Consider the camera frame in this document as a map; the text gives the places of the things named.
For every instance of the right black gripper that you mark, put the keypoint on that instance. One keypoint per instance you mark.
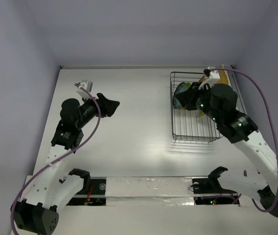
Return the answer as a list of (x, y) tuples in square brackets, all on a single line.
[(190, 97)]

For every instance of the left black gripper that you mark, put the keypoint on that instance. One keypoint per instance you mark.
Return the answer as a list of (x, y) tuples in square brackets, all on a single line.
[(107, 106)]

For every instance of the green plate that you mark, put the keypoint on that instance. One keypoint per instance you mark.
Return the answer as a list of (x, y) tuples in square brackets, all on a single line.
[(189, 85)]

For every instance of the blue patterned plate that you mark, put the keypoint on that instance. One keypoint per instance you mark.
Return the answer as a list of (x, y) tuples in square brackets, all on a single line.
[(178, 101)]

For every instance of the rounded bamboo tray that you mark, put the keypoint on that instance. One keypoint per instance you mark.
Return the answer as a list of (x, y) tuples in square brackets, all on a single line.
[(202, 112)]

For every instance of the square bamboo tray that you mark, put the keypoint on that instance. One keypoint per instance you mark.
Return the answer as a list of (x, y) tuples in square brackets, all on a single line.
[(224, 79)]

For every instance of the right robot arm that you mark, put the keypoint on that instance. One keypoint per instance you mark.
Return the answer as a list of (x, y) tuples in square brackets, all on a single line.
[(219, 104)]

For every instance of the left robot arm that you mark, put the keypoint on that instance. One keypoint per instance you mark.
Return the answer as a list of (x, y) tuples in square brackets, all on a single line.
[(52, 187)]

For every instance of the silver foil base strip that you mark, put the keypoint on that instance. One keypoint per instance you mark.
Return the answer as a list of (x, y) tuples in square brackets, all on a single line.
[(148, 191)]

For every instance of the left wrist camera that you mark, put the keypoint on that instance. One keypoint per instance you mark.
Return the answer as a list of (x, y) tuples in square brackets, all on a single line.
[(84, 88)]

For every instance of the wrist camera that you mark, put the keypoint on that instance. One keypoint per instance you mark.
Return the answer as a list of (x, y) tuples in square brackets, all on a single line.
[(84, 88), (210, 77)]

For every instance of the black wire dish rack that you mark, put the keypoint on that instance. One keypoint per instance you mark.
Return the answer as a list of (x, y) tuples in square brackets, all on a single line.
[(189, 126)]

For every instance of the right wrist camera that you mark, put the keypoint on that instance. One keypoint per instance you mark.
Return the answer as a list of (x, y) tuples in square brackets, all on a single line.
[(210, 77)]

